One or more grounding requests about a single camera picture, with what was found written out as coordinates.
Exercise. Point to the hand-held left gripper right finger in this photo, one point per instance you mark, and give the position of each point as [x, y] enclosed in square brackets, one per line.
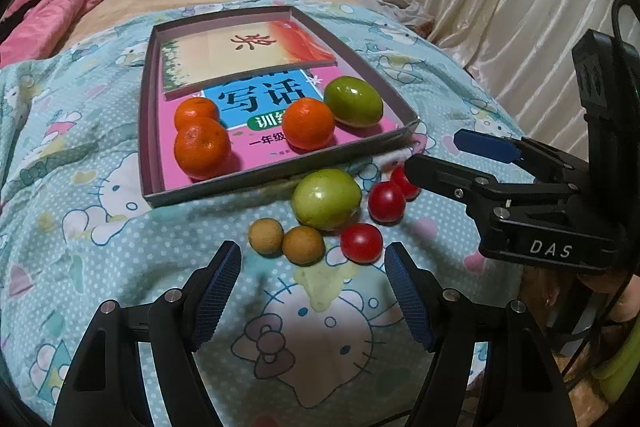
[407, 292]

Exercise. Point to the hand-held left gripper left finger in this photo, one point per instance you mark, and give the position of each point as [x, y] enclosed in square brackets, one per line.
[217, 292]

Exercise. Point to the shallow cardboard box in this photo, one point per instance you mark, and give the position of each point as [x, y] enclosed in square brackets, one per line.
[225, 187]

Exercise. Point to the orange tangerine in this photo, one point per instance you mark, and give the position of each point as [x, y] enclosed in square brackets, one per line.
[202, 149]
[309, 124]
[196, 111]

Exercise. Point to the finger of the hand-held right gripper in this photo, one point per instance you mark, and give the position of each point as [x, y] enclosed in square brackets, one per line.
[485, 144]
[450, 182]

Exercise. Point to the yellow-green cloth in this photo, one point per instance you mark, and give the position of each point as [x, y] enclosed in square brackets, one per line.
[620, 372]

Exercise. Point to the person's right hand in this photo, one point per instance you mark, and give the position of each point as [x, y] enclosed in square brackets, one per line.
[625, 302]

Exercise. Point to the cream and orange book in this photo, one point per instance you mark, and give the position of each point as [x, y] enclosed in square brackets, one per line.
[210, 52]

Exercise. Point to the light blue cat-print blanket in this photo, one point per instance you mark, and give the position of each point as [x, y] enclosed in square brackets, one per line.
[100, 257]

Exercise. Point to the brown longan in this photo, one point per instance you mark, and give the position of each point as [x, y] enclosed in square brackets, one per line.
[266, 236]
[303, 245]

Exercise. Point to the red cherry tomato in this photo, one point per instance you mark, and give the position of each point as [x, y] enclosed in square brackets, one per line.
[386, 202]
[361, 243]
[404, 186]

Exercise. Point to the green jujube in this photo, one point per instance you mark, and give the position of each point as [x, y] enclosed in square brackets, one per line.
[326, 199]
[353, 101]

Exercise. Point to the pink book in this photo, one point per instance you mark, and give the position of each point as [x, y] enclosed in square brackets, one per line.
[260, 162]

